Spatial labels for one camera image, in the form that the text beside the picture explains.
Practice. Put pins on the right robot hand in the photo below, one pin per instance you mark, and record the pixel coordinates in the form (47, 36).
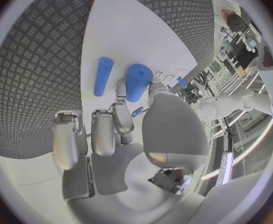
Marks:
(171, 127)

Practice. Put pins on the small blue plug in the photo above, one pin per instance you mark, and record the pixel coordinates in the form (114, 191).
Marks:
(169, 87)

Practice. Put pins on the short blue peg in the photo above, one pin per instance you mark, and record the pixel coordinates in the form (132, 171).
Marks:
(182, 82)

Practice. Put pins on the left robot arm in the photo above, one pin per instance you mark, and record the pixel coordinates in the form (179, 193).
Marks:
(230, 103)

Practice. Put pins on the white task board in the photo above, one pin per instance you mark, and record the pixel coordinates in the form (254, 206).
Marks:
(131, 31)

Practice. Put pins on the person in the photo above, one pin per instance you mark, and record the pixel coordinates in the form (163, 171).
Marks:
(238, 31)

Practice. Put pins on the thick blue cylinder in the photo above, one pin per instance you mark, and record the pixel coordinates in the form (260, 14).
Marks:
(136, 84)

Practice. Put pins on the long thin blue cylinder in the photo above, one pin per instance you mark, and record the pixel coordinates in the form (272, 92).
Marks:
(102, 76)

